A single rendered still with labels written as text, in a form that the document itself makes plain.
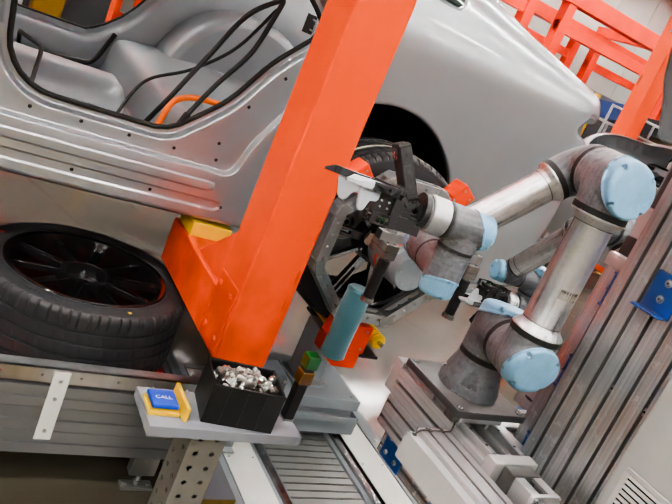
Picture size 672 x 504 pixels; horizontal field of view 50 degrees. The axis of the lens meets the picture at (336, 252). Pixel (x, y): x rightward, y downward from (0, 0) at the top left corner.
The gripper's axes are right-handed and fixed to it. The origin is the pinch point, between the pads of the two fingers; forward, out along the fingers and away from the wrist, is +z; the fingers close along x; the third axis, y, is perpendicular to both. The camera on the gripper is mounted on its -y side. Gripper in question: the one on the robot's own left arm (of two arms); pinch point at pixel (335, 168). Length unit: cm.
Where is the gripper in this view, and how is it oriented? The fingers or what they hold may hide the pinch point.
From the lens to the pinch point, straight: 136.3
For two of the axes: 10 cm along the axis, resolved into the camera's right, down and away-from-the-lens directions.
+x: -2.6, -2.4, 9.3
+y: -3.5, 9.3, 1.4
